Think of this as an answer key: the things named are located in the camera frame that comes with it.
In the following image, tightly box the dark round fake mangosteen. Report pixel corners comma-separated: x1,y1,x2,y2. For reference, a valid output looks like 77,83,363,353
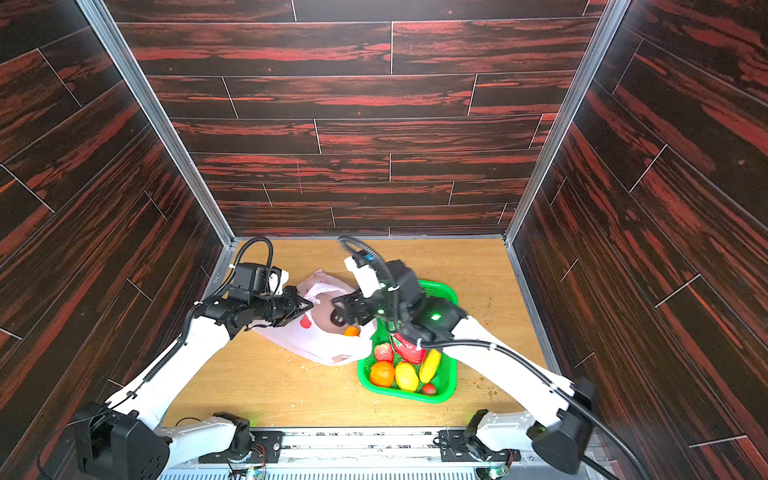
329,309,348,328

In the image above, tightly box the orange fake orange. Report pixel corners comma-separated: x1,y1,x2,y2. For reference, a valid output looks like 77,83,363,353
369,361,395,388
343,325,361,337

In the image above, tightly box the pink printed plastic bag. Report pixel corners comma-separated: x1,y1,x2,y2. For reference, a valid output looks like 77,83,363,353
255,270,377,366

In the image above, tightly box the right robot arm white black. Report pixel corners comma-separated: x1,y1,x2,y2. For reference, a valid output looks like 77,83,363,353
334,252,650,479

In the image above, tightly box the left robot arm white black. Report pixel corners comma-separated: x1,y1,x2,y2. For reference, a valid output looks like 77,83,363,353
73,286,314,479

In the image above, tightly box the red fake dragon fruit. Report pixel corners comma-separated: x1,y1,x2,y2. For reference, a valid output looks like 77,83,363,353
391,334,426,365

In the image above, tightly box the red pink fake apple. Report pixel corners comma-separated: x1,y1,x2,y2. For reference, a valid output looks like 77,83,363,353
373,343,394,363

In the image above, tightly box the small yellow fake banana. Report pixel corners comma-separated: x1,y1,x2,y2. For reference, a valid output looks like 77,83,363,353
419,349,442,384

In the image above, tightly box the yellow fake lemon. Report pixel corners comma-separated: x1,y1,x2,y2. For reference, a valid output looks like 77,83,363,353
395,361,420,393

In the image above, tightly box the green plastic perforated basket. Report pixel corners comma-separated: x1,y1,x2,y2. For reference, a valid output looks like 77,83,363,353
356,278,460,404

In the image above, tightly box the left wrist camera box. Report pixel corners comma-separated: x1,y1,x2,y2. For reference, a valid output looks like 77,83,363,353
228,263,289,304

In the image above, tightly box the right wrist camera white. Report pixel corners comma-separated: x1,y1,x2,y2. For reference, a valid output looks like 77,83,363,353
344,256,381,299

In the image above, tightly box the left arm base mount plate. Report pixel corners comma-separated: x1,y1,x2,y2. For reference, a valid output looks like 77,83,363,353
198,429,284,465

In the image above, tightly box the metal front rail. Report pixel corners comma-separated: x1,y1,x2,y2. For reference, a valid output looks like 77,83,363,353
161,427,570,479

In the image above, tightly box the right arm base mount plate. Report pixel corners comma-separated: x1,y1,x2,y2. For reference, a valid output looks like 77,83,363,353
433,428,521,464

